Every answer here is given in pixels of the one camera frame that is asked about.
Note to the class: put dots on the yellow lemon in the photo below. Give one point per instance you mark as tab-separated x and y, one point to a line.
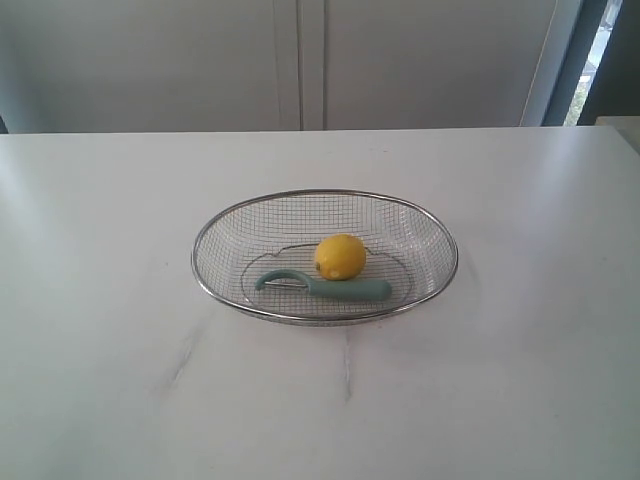
340	257

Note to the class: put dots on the teal handled peeler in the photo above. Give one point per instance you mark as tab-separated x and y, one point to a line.
349	290

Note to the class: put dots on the oval wire mesh basket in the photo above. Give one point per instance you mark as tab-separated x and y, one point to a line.
406	245

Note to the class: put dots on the dark window frame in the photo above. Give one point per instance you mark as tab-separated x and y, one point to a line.
615	88

